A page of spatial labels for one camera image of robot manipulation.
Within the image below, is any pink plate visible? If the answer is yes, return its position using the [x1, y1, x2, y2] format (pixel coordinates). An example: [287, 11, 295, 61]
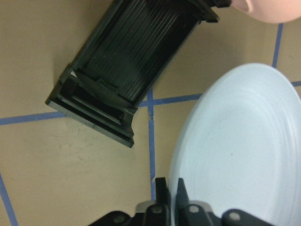
[231, 0, 301, 24]

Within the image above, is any black dish rack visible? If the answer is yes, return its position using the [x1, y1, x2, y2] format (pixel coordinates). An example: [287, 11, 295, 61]
[46, 0, 231, 147]

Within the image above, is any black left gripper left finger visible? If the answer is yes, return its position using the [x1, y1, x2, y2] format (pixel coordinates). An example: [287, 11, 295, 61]
[154, 178, 171, 226]

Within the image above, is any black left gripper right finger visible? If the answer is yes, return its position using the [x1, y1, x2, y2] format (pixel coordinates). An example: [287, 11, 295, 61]
[175, 178, 195, 226]

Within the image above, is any light blue plate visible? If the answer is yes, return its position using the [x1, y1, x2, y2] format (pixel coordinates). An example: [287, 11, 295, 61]
[169, 63, 301, 226]

